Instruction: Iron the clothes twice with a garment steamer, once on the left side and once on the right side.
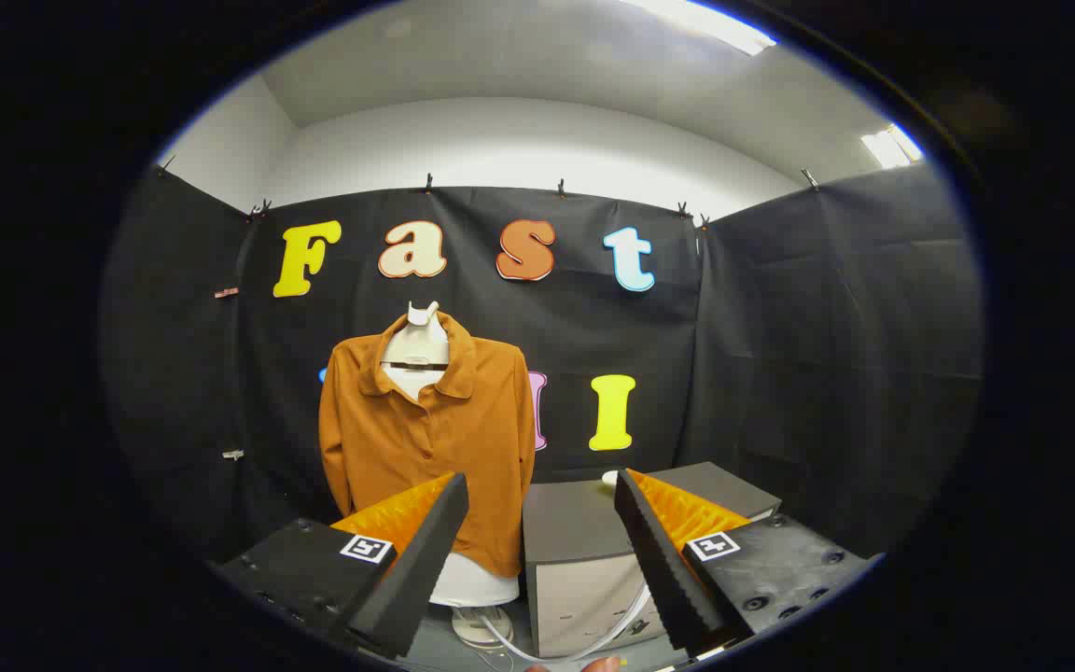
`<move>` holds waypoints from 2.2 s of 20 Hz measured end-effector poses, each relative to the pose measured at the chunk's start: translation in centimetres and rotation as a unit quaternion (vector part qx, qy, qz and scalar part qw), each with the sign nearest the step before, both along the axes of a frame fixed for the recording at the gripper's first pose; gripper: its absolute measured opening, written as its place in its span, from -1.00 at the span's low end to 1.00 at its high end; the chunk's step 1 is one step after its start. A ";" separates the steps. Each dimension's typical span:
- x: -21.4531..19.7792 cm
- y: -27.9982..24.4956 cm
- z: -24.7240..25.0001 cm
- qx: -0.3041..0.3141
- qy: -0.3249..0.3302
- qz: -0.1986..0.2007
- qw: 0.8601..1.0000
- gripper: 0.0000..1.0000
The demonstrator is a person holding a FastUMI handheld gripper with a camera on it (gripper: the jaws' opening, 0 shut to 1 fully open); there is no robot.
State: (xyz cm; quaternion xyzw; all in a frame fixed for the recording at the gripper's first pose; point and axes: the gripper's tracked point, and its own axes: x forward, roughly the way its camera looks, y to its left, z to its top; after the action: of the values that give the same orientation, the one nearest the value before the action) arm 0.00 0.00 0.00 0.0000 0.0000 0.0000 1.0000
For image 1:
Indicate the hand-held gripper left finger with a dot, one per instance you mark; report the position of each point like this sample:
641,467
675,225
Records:
425,560

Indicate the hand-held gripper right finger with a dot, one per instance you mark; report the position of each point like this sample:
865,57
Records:
663,569

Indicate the orange button-up shirt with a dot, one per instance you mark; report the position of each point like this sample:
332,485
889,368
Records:
444,439

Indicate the grey cabinet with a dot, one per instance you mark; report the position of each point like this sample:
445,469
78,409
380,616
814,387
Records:
575,523

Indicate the black backdrop cloth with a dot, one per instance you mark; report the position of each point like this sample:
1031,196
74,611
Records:
780,327

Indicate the small ceiling light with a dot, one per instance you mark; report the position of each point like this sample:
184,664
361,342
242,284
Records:
890,147

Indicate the long ceiling light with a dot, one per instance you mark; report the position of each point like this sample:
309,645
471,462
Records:
715,26

